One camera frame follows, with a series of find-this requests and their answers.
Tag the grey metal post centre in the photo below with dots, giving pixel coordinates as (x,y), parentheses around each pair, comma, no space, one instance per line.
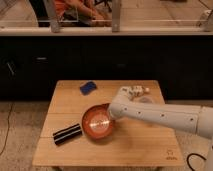
(116,6)

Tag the grey metal post left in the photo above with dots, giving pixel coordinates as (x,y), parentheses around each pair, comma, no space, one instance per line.
(53,18)

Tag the orange ceramic bowl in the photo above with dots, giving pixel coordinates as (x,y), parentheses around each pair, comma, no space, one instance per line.
(96,122)

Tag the white dice cluster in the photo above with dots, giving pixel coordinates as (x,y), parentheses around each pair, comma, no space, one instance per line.
(134,91)

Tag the blue sponge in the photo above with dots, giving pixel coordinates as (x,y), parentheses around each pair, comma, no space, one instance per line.
(88,87)

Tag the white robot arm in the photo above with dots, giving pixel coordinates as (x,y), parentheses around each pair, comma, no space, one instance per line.
(189,118)

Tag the wooden table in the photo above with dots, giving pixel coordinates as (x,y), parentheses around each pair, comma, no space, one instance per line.
(112,145)

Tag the grey metal post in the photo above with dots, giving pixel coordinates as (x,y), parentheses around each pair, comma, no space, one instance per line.
(53,18)
(116,6)

